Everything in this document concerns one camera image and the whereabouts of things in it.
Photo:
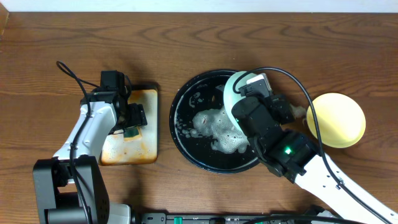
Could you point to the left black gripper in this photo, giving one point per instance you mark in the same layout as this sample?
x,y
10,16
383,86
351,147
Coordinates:
x,y
137,116

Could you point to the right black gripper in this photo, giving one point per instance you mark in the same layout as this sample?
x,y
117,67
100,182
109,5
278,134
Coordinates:
x,y
283,109

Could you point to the green yellow sponge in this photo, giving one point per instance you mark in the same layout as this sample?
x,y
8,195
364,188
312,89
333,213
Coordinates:
x,y
131,132

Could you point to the mint plate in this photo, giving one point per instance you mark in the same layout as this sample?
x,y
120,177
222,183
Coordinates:
x,y
230,98

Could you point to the black rectangular soapy tray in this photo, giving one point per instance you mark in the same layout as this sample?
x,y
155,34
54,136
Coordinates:
x,y
141,149

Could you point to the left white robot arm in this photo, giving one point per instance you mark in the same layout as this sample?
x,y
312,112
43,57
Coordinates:
x,y
69,187

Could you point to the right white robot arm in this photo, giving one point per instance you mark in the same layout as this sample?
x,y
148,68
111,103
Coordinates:
x,y
290,154

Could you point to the black round tray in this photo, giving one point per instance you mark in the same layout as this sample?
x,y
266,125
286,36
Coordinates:
x,y
201,129

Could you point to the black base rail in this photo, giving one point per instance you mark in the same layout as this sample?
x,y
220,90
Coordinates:
x,y
163,218

